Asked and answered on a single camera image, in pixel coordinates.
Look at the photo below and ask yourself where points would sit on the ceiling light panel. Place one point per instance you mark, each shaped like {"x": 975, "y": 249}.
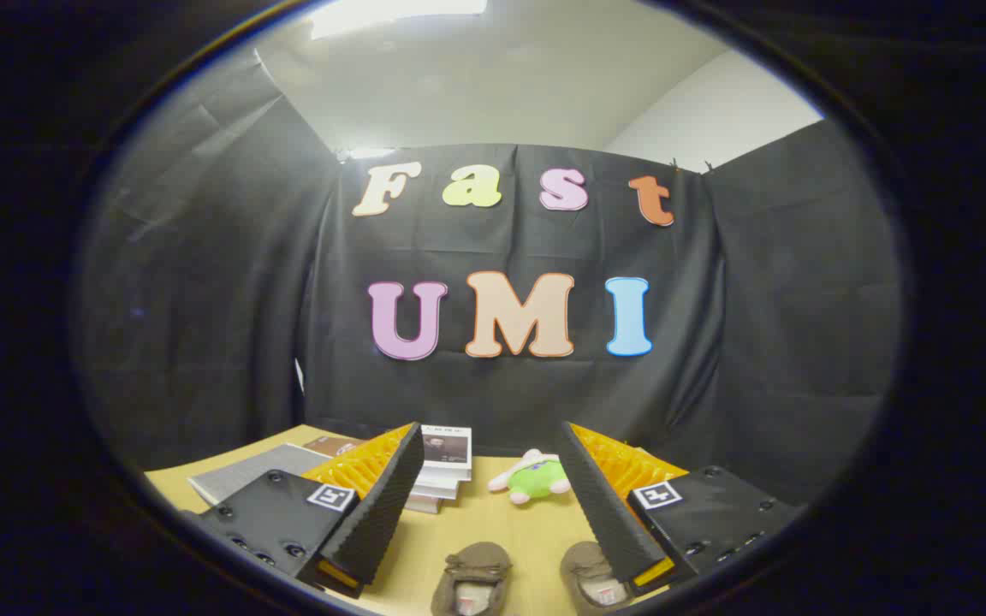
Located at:
{"x": 390, "y": 13}

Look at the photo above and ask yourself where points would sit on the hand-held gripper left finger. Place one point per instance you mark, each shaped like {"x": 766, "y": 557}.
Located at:
{"x": 382, "y": 513}

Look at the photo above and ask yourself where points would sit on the brown book under stack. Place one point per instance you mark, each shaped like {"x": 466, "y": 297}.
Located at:
{"x": 423, "y": 505}

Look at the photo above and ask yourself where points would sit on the brown fuzzy shoe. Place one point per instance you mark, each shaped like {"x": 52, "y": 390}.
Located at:
{"x": 587, "y": 569}
{"x": 472, "y": 573}

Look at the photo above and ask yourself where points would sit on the beige fabric storage box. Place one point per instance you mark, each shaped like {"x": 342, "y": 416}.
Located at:
{"x": 245, "y": 475}

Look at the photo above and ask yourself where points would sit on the plain white book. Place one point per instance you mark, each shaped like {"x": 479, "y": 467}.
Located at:
{"x": 440, "y": 489}

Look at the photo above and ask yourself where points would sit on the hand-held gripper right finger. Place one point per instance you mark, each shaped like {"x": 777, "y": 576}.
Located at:
{"x": 604, "y": 513}

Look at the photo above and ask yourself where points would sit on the black backdrop cloth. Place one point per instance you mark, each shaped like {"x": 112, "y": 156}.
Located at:
{"x": 501, "y": 393}

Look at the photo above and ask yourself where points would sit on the brown hardcover book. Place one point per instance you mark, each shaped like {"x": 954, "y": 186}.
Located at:
{"x": 335, "y": 445}

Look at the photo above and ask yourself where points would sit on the white book with portrait cover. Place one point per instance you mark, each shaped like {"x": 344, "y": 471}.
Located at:
{"x": 446, "y": 449}

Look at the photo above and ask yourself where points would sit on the green and pink plush toy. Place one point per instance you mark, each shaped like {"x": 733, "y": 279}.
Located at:
{"x": 536, "y": 483}

